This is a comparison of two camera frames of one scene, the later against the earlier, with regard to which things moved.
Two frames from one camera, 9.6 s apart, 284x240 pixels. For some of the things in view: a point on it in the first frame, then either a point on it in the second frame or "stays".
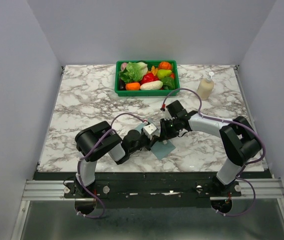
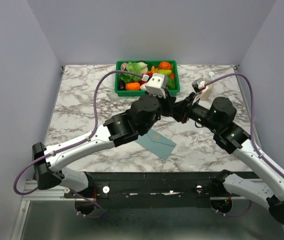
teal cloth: x=160 y=148 stays
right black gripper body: x=175 y=120 → x=184 y=113
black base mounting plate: x=151 y=190 stays
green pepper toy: x=168 y=83 stays
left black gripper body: x=145 y=142 → x=164 y=105
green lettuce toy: x=134 y=72 stays
